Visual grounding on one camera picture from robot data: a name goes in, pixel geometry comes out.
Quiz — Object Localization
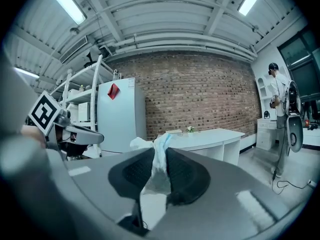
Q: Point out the white metal shelf rack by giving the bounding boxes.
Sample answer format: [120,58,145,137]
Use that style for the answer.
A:
[49,54,114,159]

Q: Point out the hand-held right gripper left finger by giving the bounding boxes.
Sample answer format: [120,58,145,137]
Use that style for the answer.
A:
[107,147,156,231]

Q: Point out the white box appliance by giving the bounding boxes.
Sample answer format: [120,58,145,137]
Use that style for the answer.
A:
[65,103,80,123]

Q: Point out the ceiling air vent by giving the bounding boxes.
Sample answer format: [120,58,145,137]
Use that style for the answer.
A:
[58,34,89,65]

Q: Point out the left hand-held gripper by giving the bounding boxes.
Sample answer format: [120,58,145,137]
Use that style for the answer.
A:
[27,90,105,160]

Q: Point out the white item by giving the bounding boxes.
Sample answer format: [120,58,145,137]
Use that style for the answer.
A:
[129,133,174,200]

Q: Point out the person's left forearm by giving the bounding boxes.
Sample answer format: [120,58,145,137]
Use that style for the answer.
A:
[20,124,47,149]

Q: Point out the dark window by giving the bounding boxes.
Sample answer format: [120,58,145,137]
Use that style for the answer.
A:
[277,23,320,105]

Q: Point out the white refrigerator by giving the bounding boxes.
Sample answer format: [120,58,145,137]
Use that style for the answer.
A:
[96,77,148,154]

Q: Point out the red paper decoration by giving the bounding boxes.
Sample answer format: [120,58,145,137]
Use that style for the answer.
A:
[107,82,121,101]

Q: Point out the white desk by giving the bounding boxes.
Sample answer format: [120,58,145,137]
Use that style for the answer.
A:
[155,128,246,167]

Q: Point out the black floor cable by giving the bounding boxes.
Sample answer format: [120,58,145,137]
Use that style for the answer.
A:
[271,168,314,196]

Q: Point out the white microwave oven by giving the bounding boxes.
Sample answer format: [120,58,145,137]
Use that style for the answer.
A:
[77,101,92,122]

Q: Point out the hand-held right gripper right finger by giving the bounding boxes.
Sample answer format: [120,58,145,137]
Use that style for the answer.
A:
[165,147,211,207]

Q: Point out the white ceiling pipes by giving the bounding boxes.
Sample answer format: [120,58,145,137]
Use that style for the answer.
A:
[113,32,259,61]

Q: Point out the white cabinet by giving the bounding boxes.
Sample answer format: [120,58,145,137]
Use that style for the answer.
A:
[255,75,279,152]

